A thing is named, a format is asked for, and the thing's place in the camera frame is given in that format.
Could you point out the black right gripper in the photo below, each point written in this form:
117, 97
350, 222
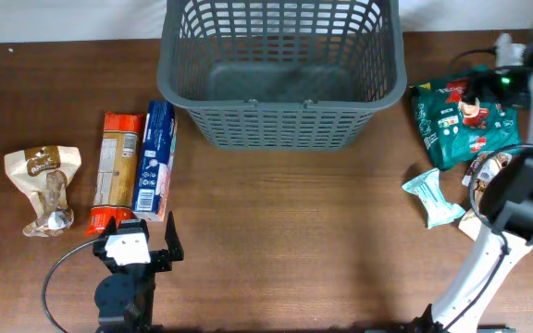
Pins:
486, 90

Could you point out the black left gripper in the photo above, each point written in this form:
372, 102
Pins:
162, 259

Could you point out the green coffee mix bag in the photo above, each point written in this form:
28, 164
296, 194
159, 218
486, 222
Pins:
452, 132

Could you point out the beige brown snack pouch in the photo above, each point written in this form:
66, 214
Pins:
43, 174
469, 223

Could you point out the grey plastic basket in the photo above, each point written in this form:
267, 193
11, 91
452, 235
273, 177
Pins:
285, 75

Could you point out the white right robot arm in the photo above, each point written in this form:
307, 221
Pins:
505, 211

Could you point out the orange biscuit package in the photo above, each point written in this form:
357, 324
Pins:
116, 175

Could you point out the blue rectangular box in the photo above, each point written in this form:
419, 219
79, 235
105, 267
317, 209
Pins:
156, 162

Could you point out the light blue snack wrapper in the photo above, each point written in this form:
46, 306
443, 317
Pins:
426, 187

